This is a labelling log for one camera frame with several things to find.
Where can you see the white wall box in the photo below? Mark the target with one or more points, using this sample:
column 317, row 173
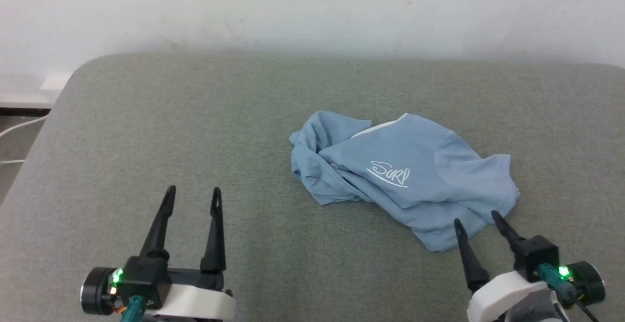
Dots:
column 55, row 81

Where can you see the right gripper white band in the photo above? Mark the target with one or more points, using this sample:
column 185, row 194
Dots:
column 503, row 295

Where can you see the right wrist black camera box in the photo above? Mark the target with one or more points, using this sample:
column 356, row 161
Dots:
column 537, row 256

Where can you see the grey fabric sofa cushion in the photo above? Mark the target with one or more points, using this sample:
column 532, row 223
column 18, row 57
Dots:
column 195, row 131

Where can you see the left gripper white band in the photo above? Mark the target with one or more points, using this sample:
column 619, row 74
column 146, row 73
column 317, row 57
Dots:
column 195, row 302

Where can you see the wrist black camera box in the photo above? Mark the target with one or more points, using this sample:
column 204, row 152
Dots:
column 537, row 256
column 144, row 280

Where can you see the light blue t-shirt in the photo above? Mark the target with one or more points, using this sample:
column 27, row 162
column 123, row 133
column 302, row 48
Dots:
column 420, row 156

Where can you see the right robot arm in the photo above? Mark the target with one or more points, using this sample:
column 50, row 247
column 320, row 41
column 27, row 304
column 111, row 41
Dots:
column 537, row 310

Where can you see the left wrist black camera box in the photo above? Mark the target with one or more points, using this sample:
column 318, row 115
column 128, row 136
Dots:
column 144, row 280

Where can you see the white skirting board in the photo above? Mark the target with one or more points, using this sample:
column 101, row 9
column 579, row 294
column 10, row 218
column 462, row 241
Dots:
column 24, row 101

